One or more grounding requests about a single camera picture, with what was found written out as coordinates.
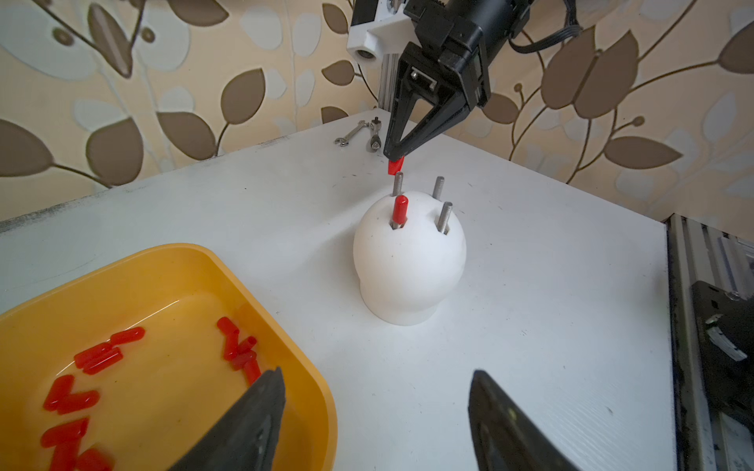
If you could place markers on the silver protruding screw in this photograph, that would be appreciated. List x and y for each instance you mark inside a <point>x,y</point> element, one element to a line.
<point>398,184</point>
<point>438,188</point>
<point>444,218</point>

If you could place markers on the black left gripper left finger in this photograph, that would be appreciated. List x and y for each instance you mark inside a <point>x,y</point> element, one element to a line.
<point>247,435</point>

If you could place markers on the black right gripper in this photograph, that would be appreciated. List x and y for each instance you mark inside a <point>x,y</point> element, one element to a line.
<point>447,65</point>

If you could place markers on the green handled ratchet wrench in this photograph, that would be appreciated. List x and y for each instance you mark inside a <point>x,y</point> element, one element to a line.
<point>375,142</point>

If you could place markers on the silver combination wrench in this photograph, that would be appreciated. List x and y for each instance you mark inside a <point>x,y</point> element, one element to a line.
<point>346,139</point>

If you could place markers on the white dome with screws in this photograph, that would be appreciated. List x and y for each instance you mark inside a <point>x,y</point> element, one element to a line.
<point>406,273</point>

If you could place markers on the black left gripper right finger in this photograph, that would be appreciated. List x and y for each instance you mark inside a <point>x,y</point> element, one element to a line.
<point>504,438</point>

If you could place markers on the yellow plastic tray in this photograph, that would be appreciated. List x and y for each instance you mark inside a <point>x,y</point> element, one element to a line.
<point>170,387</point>

